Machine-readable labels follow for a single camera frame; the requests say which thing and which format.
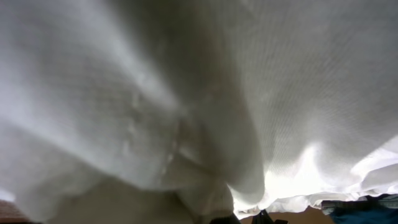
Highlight light grey garment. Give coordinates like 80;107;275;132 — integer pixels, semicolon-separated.
321;194;397;215

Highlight white polo shirt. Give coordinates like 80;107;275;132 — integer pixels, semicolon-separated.
1;0;397;223

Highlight navy blue shirt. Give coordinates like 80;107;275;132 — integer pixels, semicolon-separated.
330;207;397;224

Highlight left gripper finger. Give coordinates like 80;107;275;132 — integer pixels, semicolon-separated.
209;214;241;224

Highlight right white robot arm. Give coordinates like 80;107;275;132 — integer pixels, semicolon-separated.
251;210;289;224

